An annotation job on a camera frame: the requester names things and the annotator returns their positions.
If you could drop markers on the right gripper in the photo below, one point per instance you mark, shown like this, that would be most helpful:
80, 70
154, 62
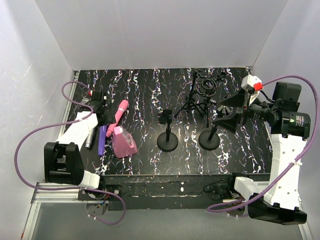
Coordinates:
242, 111

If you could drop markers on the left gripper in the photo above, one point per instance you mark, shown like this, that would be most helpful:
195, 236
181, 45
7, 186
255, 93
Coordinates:
105, 115

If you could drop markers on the purple smooth microphone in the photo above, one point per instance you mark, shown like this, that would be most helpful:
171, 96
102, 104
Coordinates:
102, 139

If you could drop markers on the silver microphone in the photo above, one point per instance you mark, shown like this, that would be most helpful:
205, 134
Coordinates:
89, 139

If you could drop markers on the black round-base stand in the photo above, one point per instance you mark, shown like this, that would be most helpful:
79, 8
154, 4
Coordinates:
209, 139
166, 141

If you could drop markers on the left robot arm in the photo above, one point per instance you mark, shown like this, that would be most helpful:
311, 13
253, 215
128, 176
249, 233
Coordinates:
63, 162

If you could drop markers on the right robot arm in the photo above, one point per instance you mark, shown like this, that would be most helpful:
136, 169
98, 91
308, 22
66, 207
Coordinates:
289, 131

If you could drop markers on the pink microphone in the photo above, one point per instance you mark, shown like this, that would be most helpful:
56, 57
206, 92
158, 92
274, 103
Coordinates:
118, 114

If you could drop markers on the purple glitter microphone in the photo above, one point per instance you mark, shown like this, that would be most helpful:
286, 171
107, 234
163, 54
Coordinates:
85, 101

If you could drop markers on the pink microphone holder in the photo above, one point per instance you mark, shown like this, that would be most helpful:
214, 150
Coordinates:
123, 144

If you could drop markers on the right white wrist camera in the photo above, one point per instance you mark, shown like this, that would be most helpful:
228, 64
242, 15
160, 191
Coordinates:
252, 85

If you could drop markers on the black tripod shock-mount stand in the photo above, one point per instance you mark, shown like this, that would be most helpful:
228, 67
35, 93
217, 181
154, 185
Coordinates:
203, 88

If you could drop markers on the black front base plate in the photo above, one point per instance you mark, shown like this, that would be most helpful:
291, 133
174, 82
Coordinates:
160, 192

